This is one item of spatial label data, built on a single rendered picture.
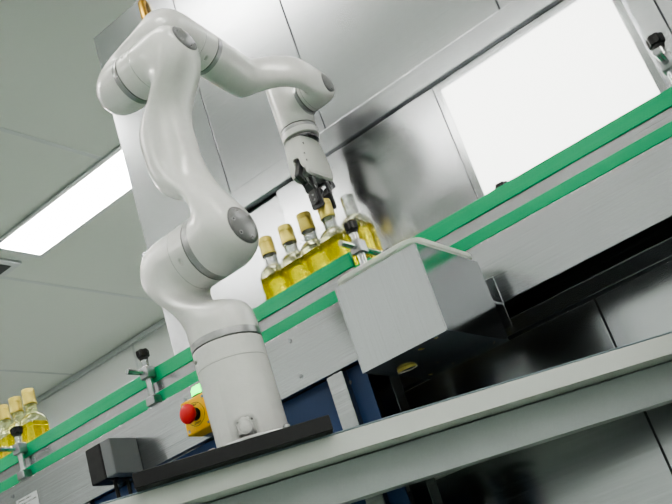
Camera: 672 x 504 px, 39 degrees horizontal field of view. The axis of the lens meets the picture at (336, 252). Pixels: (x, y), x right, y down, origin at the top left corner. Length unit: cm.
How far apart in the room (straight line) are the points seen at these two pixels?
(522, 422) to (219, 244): 57
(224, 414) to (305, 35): 119
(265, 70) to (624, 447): 105
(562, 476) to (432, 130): 77
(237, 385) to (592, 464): 73
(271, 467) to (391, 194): 86
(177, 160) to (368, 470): 63
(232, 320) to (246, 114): 102
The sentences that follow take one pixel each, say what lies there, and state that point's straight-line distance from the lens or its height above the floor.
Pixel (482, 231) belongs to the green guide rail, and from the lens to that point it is 182.
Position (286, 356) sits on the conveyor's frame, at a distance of 189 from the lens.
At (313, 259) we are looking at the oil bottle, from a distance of 204.
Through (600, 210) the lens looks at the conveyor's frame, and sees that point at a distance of 171.
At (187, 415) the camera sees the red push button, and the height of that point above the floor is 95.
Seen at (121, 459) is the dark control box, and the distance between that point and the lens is 211.
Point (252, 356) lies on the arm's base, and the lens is 155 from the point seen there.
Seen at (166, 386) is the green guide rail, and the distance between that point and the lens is 213.
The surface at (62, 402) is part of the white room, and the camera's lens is 752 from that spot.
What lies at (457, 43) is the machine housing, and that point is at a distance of 216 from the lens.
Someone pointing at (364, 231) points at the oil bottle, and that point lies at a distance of 197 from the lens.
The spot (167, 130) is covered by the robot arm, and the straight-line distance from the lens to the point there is 173.
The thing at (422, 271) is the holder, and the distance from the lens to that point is 152.
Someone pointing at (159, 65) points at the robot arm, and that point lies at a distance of 176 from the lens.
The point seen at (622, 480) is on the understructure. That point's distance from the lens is 189.
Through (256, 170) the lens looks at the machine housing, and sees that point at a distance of 242.
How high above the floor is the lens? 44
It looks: 22 degrees up
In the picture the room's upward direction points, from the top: 19 degrees counter-clockwise
